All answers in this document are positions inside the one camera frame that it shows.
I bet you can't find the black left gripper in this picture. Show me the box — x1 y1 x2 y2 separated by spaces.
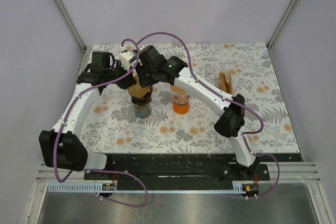
105 60 137 90

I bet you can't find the green glass dripper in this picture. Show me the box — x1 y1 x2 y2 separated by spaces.
131 93 152 106

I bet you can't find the glass beaker with coffee grounds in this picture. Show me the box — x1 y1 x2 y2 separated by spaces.
134 104 152 119

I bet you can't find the clear glass dripper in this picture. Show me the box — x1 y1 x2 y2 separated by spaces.
172 92 190 104

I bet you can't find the orange coffee filter box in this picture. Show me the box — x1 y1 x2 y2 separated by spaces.
217 69 234 95

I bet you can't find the brown paper coffee filter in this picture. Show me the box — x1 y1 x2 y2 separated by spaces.
170 85 187 95

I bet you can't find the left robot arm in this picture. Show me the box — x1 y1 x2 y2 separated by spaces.
39 47 137 179

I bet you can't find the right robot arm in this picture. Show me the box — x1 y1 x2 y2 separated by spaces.
136 45 259 180

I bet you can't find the stack of brown filters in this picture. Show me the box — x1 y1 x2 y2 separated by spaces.
218 71 232 93

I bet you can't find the floral table mat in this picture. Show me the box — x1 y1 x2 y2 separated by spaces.
80 42 299 153

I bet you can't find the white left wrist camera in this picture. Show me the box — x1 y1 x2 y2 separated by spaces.
119 46 137 71

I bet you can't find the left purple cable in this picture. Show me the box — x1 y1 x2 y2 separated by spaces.
53 38 150 207

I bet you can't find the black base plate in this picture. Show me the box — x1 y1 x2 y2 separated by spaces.
84 154 270 185

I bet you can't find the white slotted cable duct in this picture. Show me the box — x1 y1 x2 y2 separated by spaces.
48 182 246 194

